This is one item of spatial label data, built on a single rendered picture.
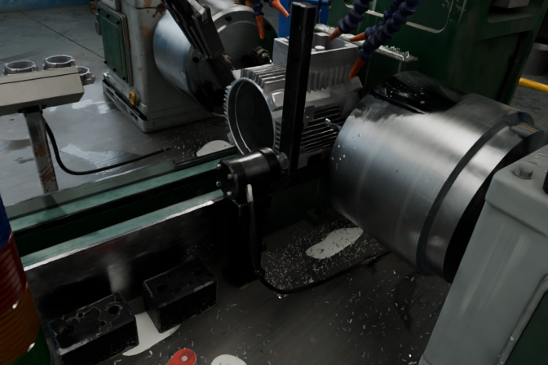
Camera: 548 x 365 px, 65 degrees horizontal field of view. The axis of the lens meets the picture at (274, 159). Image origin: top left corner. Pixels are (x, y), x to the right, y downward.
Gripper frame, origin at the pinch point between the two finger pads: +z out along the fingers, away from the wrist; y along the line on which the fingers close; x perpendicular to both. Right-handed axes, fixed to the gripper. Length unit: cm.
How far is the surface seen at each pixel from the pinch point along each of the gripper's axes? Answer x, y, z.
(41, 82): 24.2, 14.8, -9.9
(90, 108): 22, 60, 22
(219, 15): -10.5, 15.4, 0.2
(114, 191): 27.2, -0.7, 5.8
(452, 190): -3.1, -44.4, 2.7
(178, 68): 2.0, 19.1, 6.2
